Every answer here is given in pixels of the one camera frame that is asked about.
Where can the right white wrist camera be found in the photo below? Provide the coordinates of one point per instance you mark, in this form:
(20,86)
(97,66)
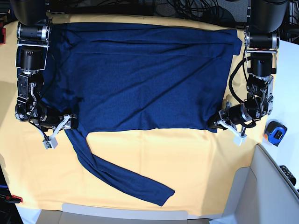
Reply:
(50,143)

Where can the white cardboard box bottom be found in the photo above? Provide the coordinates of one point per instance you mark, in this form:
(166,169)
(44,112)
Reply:
(79,214)

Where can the red clamp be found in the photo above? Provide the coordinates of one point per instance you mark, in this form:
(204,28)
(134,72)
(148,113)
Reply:
(2,33)
(13,199)

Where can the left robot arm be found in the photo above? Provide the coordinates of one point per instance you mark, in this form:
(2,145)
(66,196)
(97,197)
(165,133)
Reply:
(259,64)

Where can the red clamp bottom left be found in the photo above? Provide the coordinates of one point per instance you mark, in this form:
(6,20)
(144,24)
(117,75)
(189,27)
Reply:
(13,199)

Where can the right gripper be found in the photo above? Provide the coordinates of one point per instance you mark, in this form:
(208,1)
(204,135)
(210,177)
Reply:
(69,121)

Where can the white cardboard box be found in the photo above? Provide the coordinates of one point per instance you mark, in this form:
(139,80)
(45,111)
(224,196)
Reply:
(261,194)
(79,214)

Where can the white cardboard box right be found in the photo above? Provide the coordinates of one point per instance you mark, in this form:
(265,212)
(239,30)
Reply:
(261,194)

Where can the red clamp top left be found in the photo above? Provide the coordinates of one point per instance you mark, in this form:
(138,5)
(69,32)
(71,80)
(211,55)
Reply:
(2,33)

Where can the blue tape measure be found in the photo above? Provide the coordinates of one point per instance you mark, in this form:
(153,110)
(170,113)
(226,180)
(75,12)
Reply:
(274,132)

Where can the blue long-sleeve shirt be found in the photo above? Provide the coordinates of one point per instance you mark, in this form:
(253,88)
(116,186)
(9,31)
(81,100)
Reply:
(124,76)

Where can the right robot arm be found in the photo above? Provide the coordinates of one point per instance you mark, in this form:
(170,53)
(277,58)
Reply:
(33,42)

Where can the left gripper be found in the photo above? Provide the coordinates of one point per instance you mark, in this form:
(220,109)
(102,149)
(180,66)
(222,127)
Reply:
(232,118)

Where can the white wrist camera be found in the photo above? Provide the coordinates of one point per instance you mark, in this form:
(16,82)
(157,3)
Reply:
(238,140)
(50,143)

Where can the yellow table cloth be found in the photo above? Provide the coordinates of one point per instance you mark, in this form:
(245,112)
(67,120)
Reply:
(197,164)

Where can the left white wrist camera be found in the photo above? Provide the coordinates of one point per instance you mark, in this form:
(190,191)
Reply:
(238,140)

